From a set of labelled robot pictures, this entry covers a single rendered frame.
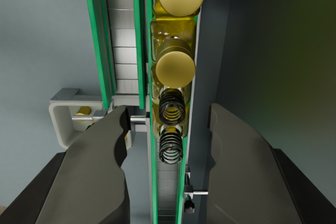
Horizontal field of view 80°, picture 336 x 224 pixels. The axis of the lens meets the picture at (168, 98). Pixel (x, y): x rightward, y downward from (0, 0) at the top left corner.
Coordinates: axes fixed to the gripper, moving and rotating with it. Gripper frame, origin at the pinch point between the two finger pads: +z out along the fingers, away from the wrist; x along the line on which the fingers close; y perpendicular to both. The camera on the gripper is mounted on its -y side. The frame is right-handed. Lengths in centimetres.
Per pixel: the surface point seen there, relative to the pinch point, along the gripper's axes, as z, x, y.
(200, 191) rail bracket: 25, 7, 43
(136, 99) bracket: 32.7, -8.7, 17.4
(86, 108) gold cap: 43, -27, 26
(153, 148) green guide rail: 24.7, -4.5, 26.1
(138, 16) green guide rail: 24.8, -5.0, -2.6
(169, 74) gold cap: 5.1, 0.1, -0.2
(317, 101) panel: 4.3, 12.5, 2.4
